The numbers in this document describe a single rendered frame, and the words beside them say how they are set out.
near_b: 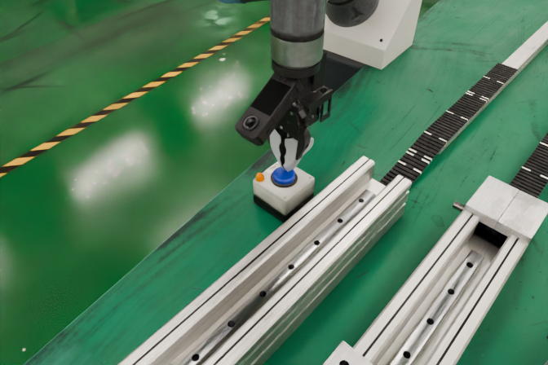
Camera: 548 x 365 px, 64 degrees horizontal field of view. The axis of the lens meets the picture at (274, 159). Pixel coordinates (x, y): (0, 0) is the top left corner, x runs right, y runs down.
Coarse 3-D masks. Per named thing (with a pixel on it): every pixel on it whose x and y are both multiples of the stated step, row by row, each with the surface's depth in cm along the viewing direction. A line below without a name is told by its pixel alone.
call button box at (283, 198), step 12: (264, 180) 78; (300, 180) 78; (312, 180) 78; (264, 192) 77; (276, 192) 75; (288, 192) 75; (300, 192) 76; (312, 192) 80; (264, 204) 79; (276, 204) 76; (288, 204) 75; (300, 204) 79; (276, 216) 78; (288, 216) 77
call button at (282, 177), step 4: (276, 168) 78; (280, 168) 78; (276, 172) 77; (280, 172) 77; (284, 172) 77; (288, 172) 77; (292, 172) 77; (272, 176) 77; (276, 176) 76; (280, 176) 76; (284, 176) 76; (288, 176) 76; (292, 176) 76; (276, 180) 76; (280, 180) 76; (284, 180) 76; (288, 180) 76; (292, 180) 76
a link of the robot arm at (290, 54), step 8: (272, 40) 61; (280, 40) 59; (312, 40) 65; (320, 40) 60; (272, 48) 61; (280, 48) 60; (288, 48) 59; (296, 48) 59; (304, 48) 59; (312, 48) 60; (320, 48) 61; (272, 56) 62; (280, 56) 61; (288, 56) 60; (296, 56) 60; (304, 56) 60; (312, 56) 60; (320, 56) 62; (280, 64) 62; (288, 64) 61; (296, 64) 61; (304, 64) 61; (312, 64) 61
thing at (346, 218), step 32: (320, 192) 72; (352, 192) 76; (384, 192) 72; (288, 224) 67; (320, 224) 72; (352, 224) 67; (384, 224) 74; (256, 256) 62; (288, 256) 67; (320, 256) 62; (352, 256) 68; (224, 288) 59; (256, 288) 63; (288, 288) 59; (320, 288) 63; (192, 320) 55; (224, 320) 59; (256, 320) 55; (288, 320) 59; (160, 352) 52; (192, 352) 55; (224, 352) 52; (256, 352) 55
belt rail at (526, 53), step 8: (544, 24) 132; (536, 32) 128; (544, 32) 128; (528, 40) 124; (536, 40) 124; (544, 40) 124; (520, 48) 121; (528, 48) 121; (536, 48) 121; (512, 56) 117; (520, 56) 117; (528, 56) 117; (512, 64) 114; (520, 64) 114; (472, 120) 101; (464, 128) 98; (456, 136) 96; (448, 144) 94; (440, 152) 92
